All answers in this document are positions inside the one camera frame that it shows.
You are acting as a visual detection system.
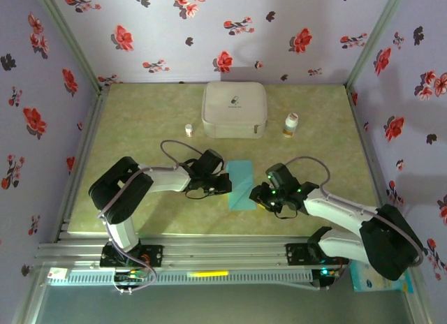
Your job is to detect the light blue cloth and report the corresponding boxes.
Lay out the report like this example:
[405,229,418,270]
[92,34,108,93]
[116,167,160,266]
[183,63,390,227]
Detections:
[226,159,258,211]

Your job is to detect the white zippered medicine case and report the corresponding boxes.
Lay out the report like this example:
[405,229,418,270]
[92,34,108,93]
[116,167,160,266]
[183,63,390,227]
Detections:
[201,81,269,140]

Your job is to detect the white capped amber pill bottle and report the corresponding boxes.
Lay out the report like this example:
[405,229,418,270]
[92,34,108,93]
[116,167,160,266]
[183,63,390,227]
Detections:
[281,112,300,138]

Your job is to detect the yellow label strip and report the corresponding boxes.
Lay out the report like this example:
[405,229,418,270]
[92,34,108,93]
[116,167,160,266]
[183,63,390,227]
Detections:
[187,270,230,278]

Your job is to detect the blue wet wipes pack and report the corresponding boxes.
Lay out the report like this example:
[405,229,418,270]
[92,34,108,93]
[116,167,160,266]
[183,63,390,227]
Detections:
[350,260,414,293]

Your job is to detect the small white box red label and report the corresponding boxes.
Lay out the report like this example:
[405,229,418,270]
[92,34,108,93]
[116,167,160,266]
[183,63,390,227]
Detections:
[47,267,69,281]

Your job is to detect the aluminium front rail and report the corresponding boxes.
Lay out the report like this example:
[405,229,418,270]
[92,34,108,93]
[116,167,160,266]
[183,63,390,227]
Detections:
[34,235,416,267]

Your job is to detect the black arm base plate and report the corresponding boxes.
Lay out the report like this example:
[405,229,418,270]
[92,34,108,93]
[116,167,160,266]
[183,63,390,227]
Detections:
[100,244,164,268]
[285,242,350,267]

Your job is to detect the grey slotted cable duct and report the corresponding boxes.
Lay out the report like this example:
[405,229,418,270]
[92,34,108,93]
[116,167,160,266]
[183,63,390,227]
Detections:
[47,270,314,286]

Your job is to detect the small electronics board with wires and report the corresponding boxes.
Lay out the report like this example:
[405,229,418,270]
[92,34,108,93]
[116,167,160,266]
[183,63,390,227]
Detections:
[112,267,149,295]
[312,265,342,290]

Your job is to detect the aluminium side rail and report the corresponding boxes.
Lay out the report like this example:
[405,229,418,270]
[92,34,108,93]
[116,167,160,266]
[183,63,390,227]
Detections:
[345,86,402,240]
[51,86,110,243]

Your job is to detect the aluminium corner post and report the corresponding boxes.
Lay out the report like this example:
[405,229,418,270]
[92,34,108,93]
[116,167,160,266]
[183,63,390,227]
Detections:
[33,0,108,93]
[344,0,409,89]

